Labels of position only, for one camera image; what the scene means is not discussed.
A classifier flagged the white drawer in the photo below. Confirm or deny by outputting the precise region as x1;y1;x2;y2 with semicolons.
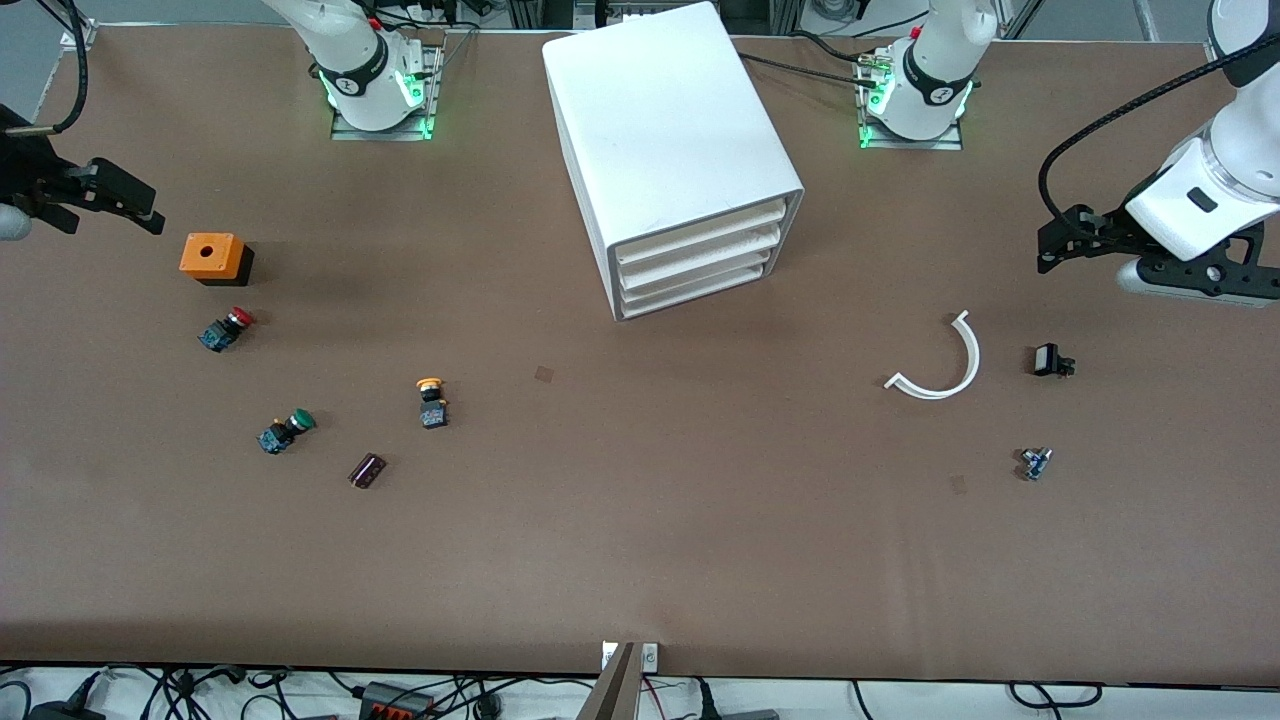
617;228;778;291
614;197;790;267
620;252;774;314

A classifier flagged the red push button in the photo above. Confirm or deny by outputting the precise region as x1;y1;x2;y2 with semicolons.
197;306;256;353

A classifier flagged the green push button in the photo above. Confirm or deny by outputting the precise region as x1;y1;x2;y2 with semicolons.
256;408;317;456

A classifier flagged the white drawer cabinet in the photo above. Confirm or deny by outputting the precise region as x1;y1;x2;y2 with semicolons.
542;0;806;323

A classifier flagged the white curved plastic piece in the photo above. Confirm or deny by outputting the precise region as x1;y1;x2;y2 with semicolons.
884;310;982;401

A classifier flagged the black orange power strip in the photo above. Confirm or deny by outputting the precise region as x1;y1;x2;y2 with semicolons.
360;682;438;720

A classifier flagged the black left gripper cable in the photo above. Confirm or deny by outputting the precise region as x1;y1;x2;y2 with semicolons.
1037;40;1280;251

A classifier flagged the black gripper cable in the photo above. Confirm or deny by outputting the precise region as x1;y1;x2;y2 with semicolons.
0;0;91;137
1037;40;1280;251

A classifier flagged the orange button enclosure box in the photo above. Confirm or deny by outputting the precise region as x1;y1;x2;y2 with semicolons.
180;233;255;288

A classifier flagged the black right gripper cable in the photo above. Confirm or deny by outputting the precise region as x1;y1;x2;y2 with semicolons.
0;0;91;137

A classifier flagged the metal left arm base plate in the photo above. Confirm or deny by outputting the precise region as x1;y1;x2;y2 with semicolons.
857;50;964;151

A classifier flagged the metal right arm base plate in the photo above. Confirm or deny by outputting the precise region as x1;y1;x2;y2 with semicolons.
330;45;443;142

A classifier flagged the thin black base cable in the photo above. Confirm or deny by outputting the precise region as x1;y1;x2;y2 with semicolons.
788;30;883;67

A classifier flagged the thick black base cable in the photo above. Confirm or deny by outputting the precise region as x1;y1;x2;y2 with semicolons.
740;52;867;86

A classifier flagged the black looped floor cable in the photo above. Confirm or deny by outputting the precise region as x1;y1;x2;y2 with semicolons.
1008;682;1103;712

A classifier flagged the brown wooden post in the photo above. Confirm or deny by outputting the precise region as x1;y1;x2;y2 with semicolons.
577;642;641;720

